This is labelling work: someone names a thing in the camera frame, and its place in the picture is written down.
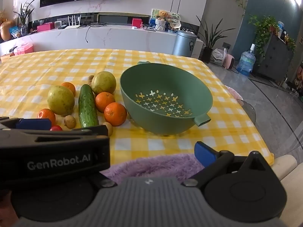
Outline white plastic bag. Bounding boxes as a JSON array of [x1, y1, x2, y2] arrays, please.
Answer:
[[210, 48, 227, 66]]

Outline green plant in glass vase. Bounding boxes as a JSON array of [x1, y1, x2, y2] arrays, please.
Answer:
[[13, 0, 38, 36]]

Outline grey drawer cabinet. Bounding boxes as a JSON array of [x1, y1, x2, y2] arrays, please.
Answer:
[[257, 32, 295, 83]]

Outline teddy bear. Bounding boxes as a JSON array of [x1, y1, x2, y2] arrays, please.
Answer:
[[156, 10, 169, 21]]

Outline white router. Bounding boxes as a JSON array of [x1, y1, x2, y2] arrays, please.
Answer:
[[64, 15, 87, 30]]

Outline orange tangerine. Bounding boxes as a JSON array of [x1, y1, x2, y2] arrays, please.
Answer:
[[95, 92, 116, 113], [61, 82, 76, 96], [37, 108, 56, 126], [104, 102, 127, 127]]

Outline blue water bottle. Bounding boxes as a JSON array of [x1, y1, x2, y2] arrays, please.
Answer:
[[237, 44, 256, 76]]

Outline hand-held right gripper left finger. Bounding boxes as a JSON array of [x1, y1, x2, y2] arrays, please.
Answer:
[[96, 171, 118, 188]]

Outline purple fluffy cloth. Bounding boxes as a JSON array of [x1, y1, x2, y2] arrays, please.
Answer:
[[101, 153, 206, 185]]

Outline pink storage box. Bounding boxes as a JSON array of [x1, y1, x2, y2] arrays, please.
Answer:
[[13, 41, 34, 56]]

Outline white marble media cabinet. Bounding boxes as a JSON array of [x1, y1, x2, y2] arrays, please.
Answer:
[[0, 12, 204, 57]]

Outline green cucumber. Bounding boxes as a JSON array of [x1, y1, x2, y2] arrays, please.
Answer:
[[78, 84, 99, 128]]

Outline green colander bowl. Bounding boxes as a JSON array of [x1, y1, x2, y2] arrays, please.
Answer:
[[119, 61, 213, 136]]

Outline grey round trash can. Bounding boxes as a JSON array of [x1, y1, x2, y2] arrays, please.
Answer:
[[172, 30, 198, 58]]

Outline small pink heater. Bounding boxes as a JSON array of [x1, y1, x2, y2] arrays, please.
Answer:
[[224, 53, 235, 70]]

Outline yellow-green pear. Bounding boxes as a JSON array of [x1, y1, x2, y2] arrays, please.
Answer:
[[91, 71, 117, 95], [47, 85, 76, 116]]

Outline long-leaf plant in black pot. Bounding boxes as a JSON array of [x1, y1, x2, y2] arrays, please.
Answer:
[[196, 15, 237, 63]]

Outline yellow checked tablecloth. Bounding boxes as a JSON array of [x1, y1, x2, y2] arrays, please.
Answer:
[[0, 48, 275, 166]]

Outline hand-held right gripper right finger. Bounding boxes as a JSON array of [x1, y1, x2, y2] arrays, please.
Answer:
[[182, 141, 271, 187]]

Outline brown round vase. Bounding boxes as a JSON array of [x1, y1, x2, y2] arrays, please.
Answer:
[[0, 20, 16, 42]]

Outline thin black cable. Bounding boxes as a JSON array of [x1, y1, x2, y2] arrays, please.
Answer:
[[85, 24, 109, 43]]

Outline green pothos plant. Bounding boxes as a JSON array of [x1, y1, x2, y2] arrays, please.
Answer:
[[248, 14, 280, 59]]

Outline beige chair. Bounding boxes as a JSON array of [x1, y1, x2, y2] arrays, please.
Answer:
[[270, 154, 298, 181]]

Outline white ribbed pot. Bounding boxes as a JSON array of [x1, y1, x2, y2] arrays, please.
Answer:
[[155, 19, 166, 32]]

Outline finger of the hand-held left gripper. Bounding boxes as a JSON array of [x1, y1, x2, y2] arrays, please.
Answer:
[[0, 116, 52, 131], [0, 125, 110, 145]]

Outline pink flat box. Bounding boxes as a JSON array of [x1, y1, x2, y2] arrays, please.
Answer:
[[37, 22, 55, 32]]

